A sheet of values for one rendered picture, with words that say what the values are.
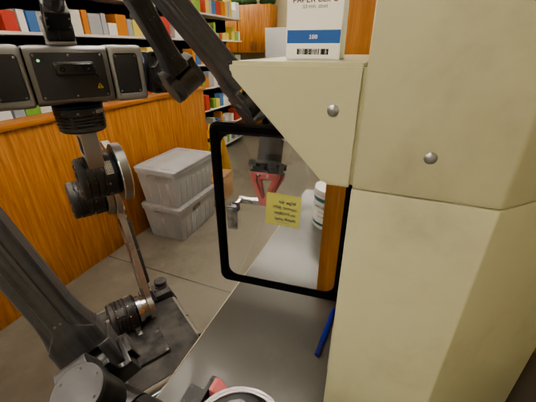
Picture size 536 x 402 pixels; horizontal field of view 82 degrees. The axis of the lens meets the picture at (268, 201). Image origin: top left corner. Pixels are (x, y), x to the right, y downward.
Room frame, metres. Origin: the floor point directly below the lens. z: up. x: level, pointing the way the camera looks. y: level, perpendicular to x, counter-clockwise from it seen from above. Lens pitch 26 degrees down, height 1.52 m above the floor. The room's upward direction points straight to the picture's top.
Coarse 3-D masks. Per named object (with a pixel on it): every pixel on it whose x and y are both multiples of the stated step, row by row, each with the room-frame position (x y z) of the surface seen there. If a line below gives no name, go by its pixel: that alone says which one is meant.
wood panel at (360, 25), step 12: (360, 0) 0.61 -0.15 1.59; (372, 0) 0.60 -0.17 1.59; (360, 12) 0.61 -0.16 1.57; (372, 12) 0.60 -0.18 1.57; (348, 24) 0.62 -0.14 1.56; (360, 24) 0.61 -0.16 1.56; (372, 24) 0.60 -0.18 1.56; (348, 36) 0.62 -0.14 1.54; (360, 36) 0.61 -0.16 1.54; (348, 48) 0.61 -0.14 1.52; (360, 48) 0.61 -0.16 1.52
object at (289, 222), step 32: (224, 160) 0.61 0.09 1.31; (256, 160) 0.59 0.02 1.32; (288, 160) 0.57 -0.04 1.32; (224, 192) 0.61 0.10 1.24; (256, 192) 0.59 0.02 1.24; (288, 192) 0.57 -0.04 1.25; (320, 192) 0.56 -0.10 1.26; (256, 224) 0.59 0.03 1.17; (288, 224) 0.57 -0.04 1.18; (320, 224) 0.55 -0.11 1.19; (256, 256) 0.59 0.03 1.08; (288, 256) 0.57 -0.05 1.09; (320, 256) 0.55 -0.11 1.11; (320, 288) 0.55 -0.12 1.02
